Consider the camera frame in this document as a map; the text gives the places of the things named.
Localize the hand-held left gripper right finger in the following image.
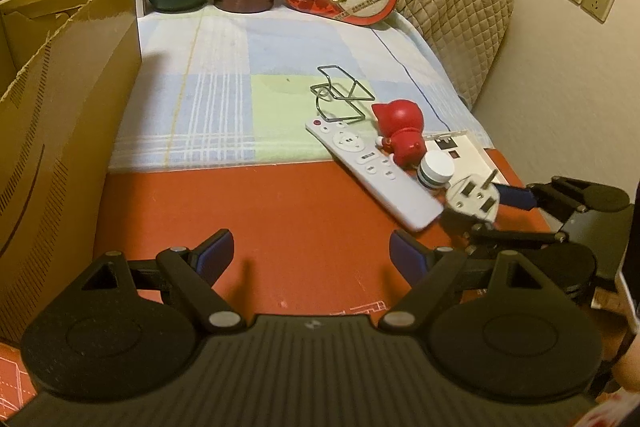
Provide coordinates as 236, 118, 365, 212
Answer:
377, 229, 551, 334

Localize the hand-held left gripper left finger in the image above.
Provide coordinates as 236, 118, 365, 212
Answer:
75, 229, 246, 334

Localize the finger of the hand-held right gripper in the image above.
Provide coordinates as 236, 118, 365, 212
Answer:
499, 176, 588, 228
467, 227, 571, 253

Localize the white plug adapter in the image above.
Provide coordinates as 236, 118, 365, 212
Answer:
444, 171, 503, 224

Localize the square white framed panel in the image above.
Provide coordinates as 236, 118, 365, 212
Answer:
425, 129, 526, 190

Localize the slim white remote control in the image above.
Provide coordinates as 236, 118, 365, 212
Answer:
305, 117, 443, 232

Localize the small white round jar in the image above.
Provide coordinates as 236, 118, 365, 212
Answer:
416, 152, 456, 192

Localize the red cat figurine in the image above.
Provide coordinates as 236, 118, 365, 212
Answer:
371, 98, 427, 170

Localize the brown cardboard box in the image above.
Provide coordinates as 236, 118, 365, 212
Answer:
0, 0, 143, 348

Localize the metal wire rack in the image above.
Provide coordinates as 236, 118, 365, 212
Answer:
310, 64, 376, 124

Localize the red printed mat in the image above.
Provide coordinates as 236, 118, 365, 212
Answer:
0, 147, 556, 413

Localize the plaid pastel tablecloth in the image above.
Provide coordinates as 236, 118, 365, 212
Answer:
107, 4, 493, 170

